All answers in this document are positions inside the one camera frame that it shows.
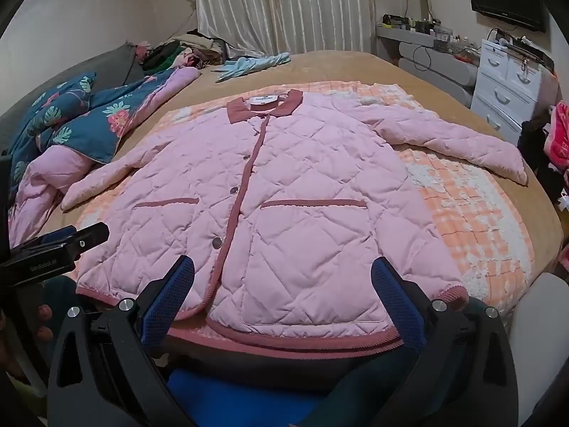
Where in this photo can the pile of mixed clothes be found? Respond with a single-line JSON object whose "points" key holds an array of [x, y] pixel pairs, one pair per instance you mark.
{"points": [[195, 51]]}

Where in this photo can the bright pink cloth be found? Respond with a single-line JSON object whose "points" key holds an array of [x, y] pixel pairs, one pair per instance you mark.
{"points": [[561, 133]]}

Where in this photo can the white rounded bed frame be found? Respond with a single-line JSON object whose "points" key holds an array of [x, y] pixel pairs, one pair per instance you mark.
{"points": [[542, 342]]}

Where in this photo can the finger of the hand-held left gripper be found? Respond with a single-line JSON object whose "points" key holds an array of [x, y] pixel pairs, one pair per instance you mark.
{"points": [[53, 238], [93, 233]]}

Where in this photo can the white striped curtain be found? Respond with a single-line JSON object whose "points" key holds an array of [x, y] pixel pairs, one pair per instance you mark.
{"points": [[284, 4]]}

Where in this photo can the tan bed cover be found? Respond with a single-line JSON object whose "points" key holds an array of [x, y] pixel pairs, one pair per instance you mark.
{"points": [[338, 69]]}

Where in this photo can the light blue cloth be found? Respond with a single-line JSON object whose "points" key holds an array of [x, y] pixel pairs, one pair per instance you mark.
{"points": [[249, 66]]}

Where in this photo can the pink quilted jacket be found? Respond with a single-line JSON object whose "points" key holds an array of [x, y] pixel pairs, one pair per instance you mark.
{"points": [[284, 187]]}

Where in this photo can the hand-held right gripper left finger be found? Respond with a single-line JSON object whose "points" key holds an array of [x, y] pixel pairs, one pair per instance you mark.
{"points": [[171, 302]]}

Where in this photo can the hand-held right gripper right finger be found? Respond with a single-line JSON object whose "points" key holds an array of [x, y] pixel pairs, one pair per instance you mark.
{"points": [[395, 302]]}

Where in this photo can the dark hanging clothes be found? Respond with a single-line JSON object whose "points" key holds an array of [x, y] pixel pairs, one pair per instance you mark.
{"points": [[540, 151]]}

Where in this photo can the blue floral quilt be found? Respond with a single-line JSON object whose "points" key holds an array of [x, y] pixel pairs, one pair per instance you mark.
{"points": [[102, 129]]}

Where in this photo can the white drawer cabinet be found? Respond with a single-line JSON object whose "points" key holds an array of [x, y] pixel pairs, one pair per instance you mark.
{"points": [[502, 93]]}

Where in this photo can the orange checked bear blanket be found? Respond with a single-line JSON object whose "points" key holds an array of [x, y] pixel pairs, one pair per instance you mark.
{"points": [[466, 213]]}

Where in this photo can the row of small bottles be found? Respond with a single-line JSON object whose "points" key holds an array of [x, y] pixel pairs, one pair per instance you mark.
{"points": [[426, 26]]}

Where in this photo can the grey padded headboard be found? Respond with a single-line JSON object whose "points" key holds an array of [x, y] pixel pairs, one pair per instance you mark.
{"points": [[89, 69]]}

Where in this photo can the person's left hand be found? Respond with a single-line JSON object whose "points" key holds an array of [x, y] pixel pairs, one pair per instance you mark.
{"points": [[44, 316]]}

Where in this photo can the curved vanity mirror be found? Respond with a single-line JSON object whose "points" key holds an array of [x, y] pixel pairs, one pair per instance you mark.
{"points": [[422, 9]]}

